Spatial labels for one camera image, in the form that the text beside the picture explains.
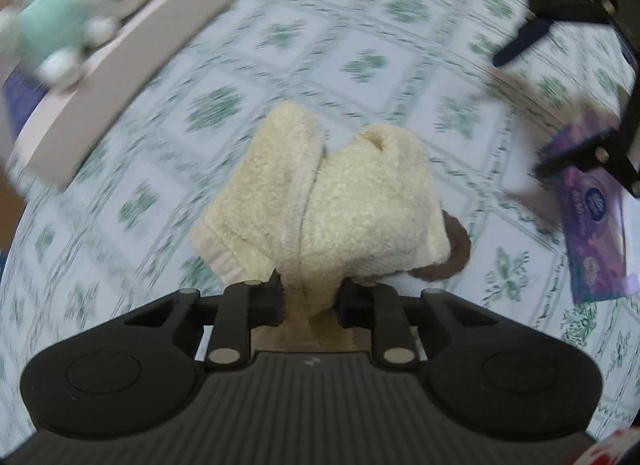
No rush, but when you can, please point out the cream fuzzy sock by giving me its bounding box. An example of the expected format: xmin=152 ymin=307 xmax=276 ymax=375
xmin=191 ymin=101 xmax=472 ymax=343

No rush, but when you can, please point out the red and white cloth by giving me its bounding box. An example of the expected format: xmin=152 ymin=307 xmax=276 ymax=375
xmin=575 ymin=427 xmax=640 ymax=465

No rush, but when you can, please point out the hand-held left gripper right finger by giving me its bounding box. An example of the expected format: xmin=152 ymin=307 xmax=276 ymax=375
xmin=337 ymin=279 xmax=501 ymax=368

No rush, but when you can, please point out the purple tissue packet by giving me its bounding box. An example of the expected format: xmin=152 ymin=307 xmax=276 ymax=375
xmin=534 ymin=112 xmax=630 ymax=306

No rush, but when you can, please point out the white and mint plush toy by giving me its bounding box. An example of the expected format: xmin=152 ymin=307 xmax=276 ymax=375
xmin=0 ymin=0 xmax=186 ymax=90

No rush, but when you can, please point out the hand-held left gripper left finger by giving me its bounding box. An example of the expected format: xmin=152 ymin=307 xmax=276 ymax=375
xmin=125 ymin=270 xmax=286 ymax=370

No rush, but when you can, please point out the dark blue flat box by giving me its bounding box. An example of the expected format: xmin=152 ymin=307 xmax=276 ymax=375
xmin=0 ymin=67 xmax=33 ymax=118

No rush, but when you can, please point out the flat white box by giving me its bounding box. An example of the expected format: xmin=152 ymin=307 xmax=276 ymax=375
xmin=0 ymin=0 xmax=281 ymax=190

